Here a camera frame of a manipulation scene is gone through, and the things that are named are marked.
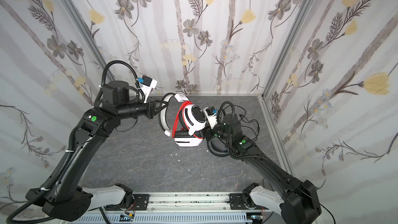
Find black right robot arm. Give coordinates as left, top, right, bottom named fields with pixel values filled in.
left=204, top=101, right=327, bottom=224

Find white vented cable duct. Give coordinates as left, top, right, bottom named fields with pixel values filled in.
left=66, top=213, right=253, bottom=224

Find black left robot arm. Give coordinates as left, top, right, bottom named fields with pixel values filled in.
left=6, top=60, right=160, bottom=224

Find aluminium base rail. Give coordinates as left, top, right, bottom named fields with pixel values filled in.
left=71, top=191, right=315, bottom=216

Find red headphone cable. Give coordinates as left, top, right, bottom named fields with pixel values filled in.
left=171, top=101, right=203, bottom=139

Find white black headphones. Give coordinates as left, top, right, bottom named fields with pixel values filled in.
left=159, top=92, right=206, bottom=147

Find black headphone cable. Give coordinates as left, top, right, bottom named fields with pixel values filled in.
left=231, top=105, right=261, bottom=142

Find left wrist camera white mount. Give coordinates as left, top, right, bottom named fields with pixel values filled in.
left=138, top=75, right=158, bottom=103

